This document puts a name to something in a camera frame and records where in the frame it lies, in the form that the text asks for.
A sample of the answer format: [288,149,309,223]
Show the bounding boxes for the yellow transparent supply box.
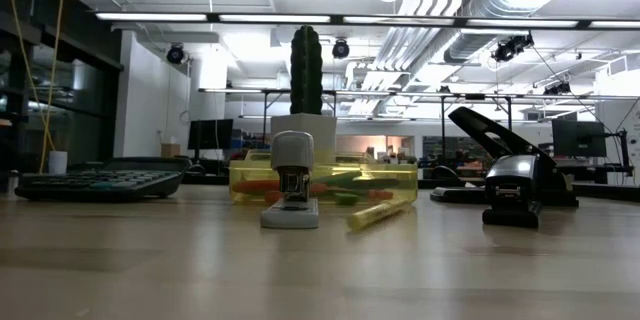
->
[228,148,419,207]

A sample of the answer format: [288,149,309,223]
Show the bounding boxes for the white cup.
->
[48,149,69,176]

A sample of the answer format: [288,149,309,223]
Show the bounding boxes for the black ceiling camera cluster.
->
[490,32,535,64]

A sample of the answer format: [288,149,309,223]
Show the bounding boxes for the black hole punch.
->
[429,105,580,209]

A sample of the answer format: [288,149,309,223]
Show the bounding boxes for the black monitor on desk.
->
[187,118,235,151]

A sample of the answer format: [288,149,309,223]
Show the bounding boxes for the black background station frame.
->
[198,87,640,161]

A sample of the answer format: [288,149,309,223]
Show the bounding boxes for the yellow highlighter pen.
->
[347,197,417,234]

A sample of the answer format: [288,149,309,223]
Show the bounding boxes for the black bar with light strips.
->
[94,11,640,31]

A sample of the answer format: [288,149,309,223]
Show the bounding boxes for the black ceiling spotlight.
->
[165,43,187,65]
[331,38,351,60]

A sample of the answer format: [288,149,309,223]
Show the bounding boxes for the black monitor on arm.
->
[551,118,608,159]

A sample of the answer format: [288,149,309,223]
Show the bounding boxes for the black desk calculator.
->
[13,156,192,204]

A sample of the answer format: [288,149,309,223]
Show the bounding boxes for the yellow power cable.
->
[2,0,67,175]

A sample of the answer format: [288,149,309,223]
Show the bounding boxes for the white stapler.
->
[259,130,321,230]

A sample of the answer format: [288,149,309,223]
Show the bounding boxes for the black stapler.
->
[481,153,546,229]

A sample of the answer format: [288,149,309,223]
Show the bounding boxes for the silver ventilation duct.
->
[444,0,551,64]

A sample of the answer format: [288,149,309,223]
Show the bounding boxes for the small red eraser piece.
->
[366,188,396,202]

